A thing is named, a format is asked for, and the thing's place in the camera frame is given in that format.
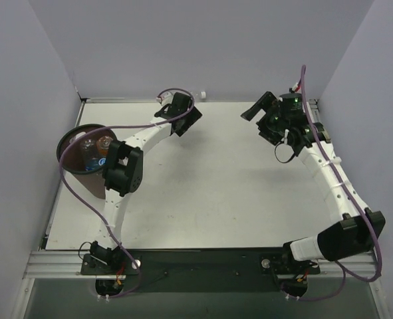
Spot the orange label plastic bottle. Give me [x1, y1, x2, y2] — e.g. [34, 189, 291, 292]
[96, 136, 113, 157]

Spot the white label clear bottle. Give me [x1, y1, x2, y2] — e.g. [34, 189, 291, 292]
[80, 139, 98, 160]

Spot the blue label plastic bottle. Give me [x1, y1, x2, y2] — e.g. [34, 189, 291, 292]
[84, 157, 106, 171]

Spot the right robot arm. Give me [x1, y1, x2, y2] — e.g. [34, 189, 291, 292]
[241, 92, 385, 262]

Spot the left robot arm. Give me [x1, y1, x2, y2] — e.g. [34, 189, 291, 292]
[80, 88, 202, 276]

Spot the brown round bin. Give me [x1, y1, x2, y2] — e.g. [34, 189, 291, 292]
[56, 124, 116, 199]

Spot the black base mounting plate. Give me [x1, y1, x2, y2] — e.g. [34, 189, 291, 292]
[80, 247, 320, 296]

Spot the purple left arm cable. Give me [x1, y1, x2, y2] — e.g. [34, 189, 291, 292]
[59, 87, 196, 298]

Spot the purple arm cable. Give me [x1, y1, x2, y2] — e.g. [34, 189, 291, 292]
[59, 87, 196, 298]
[297, 64, 383, 302]

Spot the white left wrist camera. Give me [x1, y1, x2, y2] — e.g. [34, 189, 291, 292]
[156, 92, 174, 106]

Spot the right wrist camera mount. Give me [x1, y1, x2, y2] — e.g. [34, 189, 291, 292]
[289, 82, 301, 93]

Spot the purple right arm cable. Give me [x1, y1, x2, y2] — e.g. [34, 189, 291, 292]
[297, 64, 383, 302]

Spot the aluminium frame rail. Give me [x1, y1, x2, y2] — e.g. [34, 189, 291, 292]
[25, 101, 380, 318]

